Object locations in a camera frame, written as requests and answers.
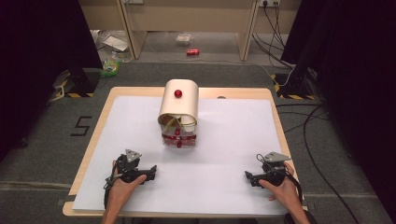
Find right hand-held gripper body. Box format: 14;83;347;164
255;151;292;188

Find left hand-held gripper cable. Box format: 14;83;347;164
103;162;126;210

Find green and white plastic bag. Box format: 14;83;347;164
99;50;123;78

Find yellow-green packet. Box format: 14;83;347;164
164;117;179;131

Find white floor cable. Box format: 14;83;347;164
143;40;296;88

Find person's left hand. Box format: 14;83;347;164
106;160;148;211

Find light wooden desk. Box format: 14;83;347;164
78;0;303;63

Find clear drawer with red knob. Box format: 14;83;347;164
161;136;198;149

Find cream storage cabinet red knob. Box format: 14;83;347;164
157;78;201;149

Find white paper scraps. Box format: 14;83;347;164
90;29;132;54

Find clear plastic food container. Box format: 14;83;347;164
175;33;194;47

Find white table mat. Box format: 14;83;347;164
71;95;290;217

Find white wall socket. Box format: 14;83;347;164
258;0;282;8

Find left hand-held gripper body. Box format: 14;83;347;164
115;148;150;185

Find black curtain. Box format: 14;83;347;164
279;0;396;216
0;0;105;163

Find black stand base striped tape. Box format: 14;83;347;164
50;67;101;99
270;69;317;101

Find pile of red packets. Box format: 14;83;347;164
160;124;198;140

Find thin black floor cable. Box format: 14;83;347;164
276;103;332;134

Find bundle of black cables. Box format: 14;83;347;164
250;2;295;70

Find long black floor cable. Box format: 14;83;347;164
303;104;362;224

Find row of red stick packets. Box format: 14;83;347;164
162;133;197;140

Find person's right hand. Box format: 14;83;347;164
258;161;304;213

